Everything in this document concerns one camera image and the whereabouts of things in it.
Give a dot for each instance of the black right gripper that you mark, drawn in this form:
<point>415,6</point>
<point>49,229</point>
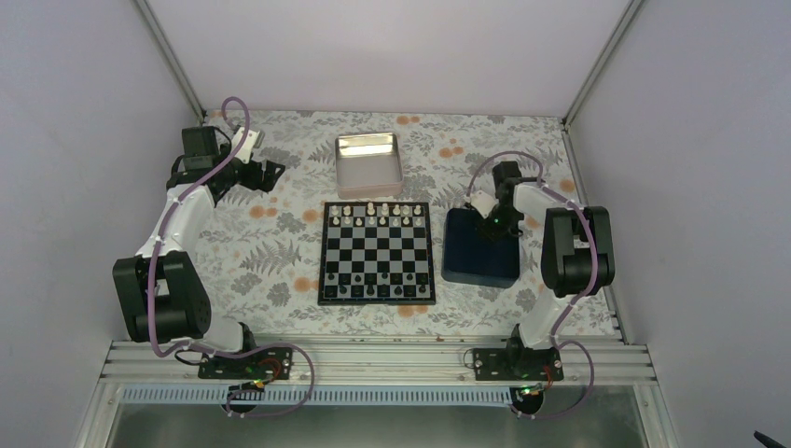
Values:
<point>493,235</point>

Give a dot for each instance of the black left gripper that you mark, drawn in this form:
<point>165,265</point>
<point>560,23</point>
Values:
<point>268,180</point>

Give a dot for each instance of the blue plastic piece tray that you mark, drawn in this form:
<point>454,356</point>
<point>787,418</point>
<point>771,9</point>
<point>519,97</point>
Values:
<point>469,257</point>

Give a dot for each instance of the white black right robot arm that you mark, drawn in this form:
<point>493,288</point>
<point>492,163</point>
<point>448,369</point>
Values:
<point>576,258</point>

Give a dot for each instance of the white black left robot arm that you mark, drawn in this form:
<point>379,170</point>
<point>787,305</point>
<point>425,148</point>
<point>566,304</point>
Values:
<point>159,286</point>

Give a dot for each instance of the black chess piece row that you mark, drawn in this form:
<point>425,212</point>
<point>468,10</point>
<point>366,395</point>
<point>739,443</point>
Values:
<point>377,286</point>

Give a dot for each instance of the black silver chess board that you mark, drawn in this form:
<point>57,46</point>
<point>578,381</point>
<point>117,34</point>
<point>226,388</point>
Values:
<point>375,249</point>

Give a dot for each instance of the pink metal tin box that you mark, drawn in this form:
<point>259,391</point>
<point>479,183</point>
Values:
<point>368,165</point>

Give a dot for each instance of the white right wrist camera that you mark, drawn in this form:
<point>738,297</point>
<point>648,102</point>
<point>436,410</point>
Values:
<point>482,202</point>

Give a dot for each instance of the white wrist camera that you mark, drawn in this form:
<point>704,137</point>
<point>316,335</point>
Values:
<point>482,202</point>
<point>243,142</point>

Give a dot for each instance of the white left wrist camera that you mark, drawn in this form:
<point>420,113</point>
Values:
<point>243,142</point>

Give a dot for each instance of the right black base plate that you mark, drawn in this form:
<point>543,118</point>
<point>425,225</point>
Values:
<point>500,365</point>

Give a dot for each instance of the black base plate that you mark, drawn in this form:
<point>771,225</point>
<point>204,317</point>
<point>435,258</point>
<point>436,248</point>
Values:
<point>500,365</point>
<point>267,365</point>

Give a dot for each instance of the aluminium rail frame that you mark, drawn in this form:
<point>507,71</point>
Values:
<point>418,363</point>

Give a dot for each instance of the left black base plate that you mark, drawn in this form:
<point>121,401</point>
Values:
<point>267,365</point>

